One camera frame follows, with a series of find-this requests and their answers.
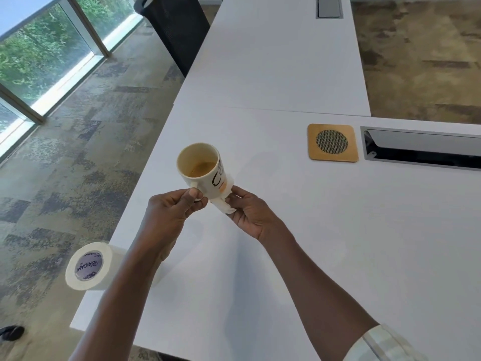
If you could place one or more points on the person's left hand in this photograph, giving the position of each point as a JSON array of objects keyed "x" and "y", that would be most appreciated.
[{"x": 165, "y": 218}]

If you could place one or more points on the person's right hand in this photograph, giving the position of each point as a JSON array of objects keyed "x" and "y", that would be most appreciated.
[{"x": 255, "y": 218}]

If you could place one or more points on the white paper towel sheet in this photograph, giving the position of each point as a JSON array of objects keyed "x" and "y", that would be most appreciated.
[{"x": 221, "y": 206}]

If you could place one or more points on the white paper towel roll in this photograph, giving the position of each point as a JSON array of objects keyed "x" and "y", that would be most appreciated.
[{"x": 116, "y": 255}]

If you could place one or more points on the cream coffee mug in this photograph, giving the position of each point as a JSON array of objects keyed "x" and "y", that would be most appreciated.
[{"x": 195, "y": 154}]

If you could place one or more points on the square wooden coaster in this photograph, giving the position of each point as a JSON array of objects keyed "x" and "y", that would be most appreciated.
[{"x": 313, "y": 155}]

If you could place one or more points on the person's right forearm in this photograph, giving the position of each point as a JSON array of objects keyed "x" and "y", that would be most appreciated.
[{"x": 319, "y": 297}]

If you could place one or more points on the person's left forearm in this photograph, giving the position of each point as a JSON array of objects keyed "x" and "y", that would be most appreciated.
[{"x": 112, "y": 308}]

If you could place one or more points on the person's right shirt sleeve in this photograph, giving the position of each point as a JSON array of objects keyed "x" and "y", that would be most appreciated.
[{"x": 383, "y": 345}]

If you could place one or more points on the large white table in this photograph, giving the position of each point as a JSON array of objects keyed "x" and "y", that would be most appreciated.
[{"x": 338, "y": 240}]

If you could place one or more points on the narrow white table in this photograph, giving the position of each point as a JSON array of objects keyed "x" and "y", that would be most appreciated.
[{"x": 270, "y": 52}]

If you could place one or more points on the black mesh office chair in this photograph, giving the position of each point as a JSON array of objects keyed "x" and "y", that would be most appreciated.
[{"x": 176, "y": 30}]

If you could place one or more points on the black wheeled chair base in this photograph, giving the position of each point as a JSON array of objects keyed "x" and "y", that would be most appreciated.
[{"x": 13, "y": 332}]

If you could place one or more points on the glass window wall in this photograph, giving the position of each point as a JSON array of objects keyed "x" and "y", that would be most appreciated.
[{"x": 37, "y": 56}]

